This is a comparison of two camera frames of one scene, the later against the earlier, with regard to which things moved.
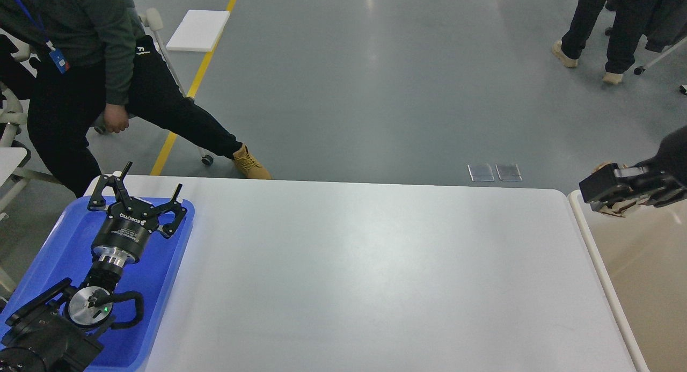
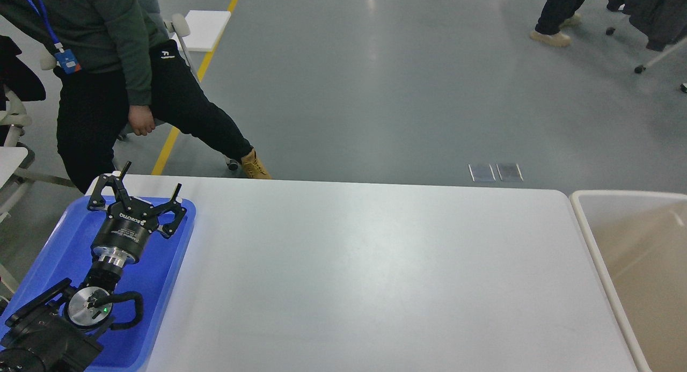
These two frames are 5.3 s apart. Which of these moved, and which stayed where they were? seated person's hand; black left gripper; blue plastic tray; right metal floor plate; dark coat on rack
Moved: seated person's hand
Stayed: black left gripper; dark coat on rack; right metal floor plate; blue plastic tray
